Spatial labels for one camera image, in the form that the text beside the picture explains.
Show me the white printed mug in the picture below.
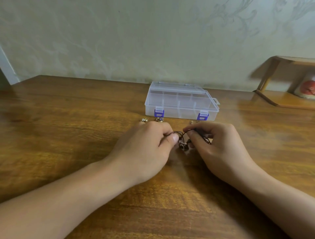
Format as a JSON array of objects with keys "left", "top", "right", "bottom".
[{"left": 294, "top": 74, "right": 315, "bottom": 100}]

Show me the person's left forearm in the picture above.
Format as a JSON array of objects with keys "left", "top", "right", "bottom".
[{"left": 0, "top": 159, "right": 130, "bottom": 239}]

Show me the wooden shelf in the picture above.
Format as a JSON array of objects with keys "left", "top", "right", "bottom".
[{"left": 254, "top": 55, "right": 315, "bottom": 110}]

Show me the person's left hand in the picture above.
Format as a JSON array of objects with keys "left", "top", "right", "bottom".
[{"left": 102, "top": 119, "right": 180, "bottom": 188}]

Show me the clear plastic organizer box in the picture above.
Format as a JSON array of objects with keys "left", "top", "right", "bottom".
[{"left": 144, "top": 81, "right": 220, "bottom": 122}]

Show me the person's right forearm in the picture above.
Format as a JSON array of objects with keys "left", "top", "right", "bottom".
[{"left": 234, "top": 165, "right": 315, "bottom": 239}]

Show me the person's right hand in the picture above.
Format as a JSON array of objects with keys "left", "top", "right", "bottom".
[{"left": 183, "top": 122, "right": 262, "bottom": 188}]

